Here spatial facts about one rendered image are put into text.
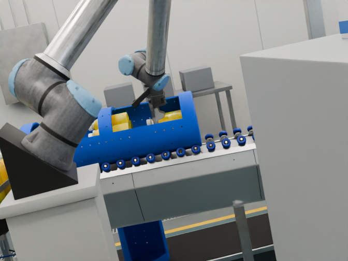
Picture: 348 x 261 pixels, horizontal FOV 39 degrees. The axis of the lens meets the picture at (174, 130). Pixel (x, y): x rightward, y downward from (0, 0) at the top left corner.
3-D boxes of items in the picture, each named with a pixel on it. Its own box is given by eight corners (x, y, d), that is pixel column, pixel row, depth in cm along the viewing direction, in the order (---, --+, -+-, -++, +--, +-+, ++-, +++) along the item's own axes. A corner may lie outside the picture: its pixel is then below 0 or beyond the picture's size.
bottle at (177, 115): (195, 126, 241) (158, 133, 242) (193, 114, 245) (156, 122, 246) (193, 118, 235) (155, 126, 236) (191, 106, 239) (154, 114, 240)
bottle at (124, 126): (131, 137, 244) (95, 145, 245) (129, 124, 246) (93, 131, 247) (129, 134, 238) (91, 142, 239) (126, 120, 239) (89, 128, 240)
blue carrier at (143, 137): (203, 150, 233) (191, 92, 229) (26, 185, 238) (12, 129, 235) (201, 141, 261) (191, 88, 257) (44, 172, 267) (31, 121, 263)
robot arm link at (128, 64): (139, 63, 216) (154, 59, 226) (118, 52, 219) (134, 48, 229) (132, 82, 220) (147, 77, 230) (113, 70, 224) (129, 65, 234)
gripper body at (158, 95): (165, 106, 235) (160, 82, 233) (148, 110, 236) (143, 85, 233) (166, 104, 242) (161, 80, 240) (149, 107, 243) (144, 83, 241)
